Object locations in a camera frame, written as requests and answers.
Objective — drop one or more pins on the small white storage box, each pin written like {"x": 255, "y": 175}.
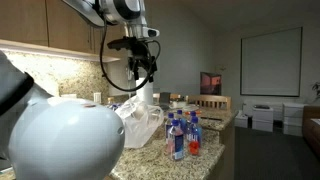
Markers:
{"x": 241, "y": 120}

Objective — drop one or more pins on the wooden dining chair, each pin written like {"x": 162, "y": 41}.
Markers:
{"x": 175, "y": 96}
{"x": 208, "y": 100}

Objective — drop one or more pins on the green house plant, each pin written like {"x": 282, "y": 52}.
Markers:
{"x": 316, "y": 88}

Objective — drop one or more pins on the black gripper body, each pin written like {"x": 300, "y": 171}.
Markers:
{"x": 141, "y": 53}

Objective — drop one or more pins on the small amber jar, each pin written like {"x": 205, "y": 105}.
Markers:
{"x": 110, "y": 100}

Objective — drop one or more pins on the translucent plastic shopping bag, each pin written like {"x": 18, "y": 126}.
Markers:
{"x": 140, "y": 126}

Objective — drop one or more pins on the wall whiteboard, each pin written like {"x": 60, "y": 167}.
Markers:
{"x": 271, "y": 61}

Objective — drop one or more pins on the flat translucent dish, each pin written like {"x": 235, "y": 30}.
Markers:
{"x": 191, "y": 107}

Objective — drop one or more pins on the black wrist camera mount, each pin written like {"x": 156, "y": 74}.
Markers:
{"x": 120, "y": 43}

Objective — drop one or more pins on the white drawer unit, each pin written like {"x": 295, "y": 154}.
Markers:
{"x": 293, "y": 116}

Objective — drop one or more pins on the flat black device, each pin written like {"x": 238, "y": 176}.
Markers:
{"x": 261, "y": 106}

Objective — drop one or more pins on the white wall outlet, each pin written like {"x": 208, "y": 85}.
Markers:
{"x": 97, "y": 97}

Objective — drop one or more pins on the wooden wall cabinet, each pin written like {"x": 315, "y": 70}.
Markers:
{"x": 23, "y": 20}

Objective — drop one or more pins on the white paper towel roll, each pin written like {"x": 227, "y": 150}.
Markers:
{"x": 146, "y": 95}

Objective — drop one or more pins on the dark framed reddish picture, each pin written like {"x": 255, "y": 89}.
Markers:
{"x": 210, "y": 83}

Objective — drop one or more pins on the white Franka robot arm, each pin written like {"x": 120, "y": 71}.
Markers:
{"x": 66, "y": 140}

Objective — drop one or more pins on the white round bowl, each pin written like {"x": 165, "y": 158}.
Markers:
{"x": 179, "y": 104}

